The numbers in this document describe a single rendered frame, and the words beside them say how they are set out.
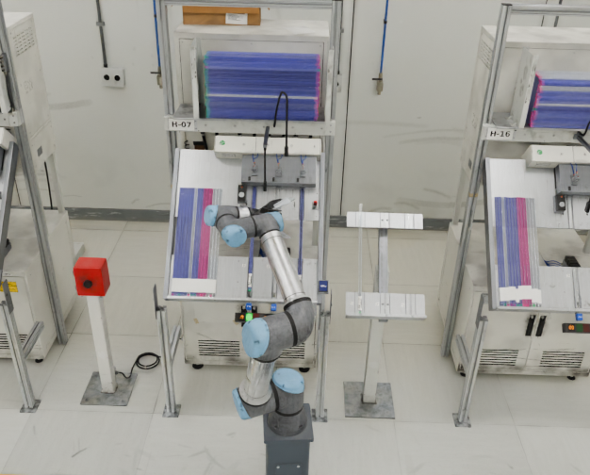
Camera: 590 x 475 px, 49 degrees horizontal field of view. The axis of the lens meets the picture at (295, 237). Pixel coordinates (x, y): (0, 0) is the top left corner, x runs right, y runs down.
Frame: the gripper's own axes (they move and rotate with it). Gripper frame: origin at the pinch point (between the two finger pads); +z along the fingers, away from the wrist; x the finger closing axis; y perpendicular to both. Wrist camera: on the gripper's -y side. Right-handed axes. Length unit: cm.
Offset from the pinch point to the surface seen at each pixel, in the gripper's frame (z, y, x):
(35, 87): -74, -144, 40
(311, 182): 32, -42, 10
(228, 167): 2, -69, 12
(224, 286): -4, -47, -39
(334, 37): 30, -35, 74
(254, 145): 10, -60, 24
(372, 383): 76, -35, -87
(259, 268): 10, -43, -30
